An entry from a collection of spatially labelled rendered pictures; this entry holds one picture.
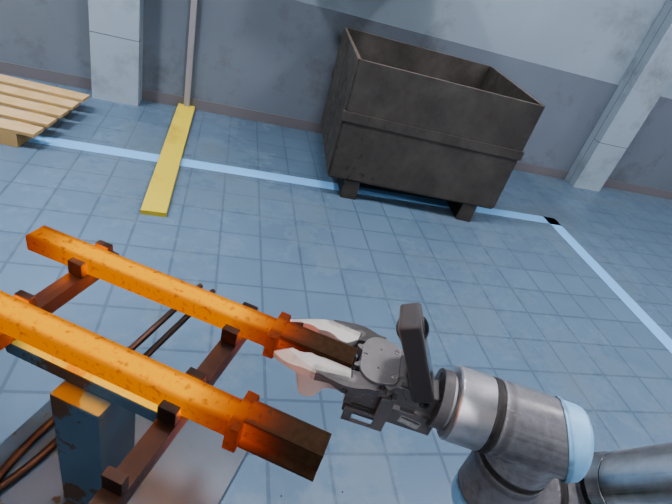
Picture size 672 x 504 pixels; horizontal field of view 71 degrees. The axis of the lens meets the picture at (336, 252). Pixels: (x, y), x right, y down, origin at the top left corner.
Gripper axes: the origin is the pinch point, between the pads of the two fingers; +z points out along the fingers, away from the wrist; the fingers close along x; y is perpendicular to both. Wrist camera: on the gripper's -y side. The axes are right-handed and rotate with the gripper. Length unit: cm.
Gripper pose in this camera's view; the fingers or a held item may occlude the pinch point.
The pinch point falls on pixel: (291, 335)
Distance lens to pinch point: 57.1
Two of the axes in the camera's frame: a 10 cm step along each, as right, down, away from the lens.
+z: -9.5, -3.1, 0.3
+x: 2.0, -5.2, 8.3
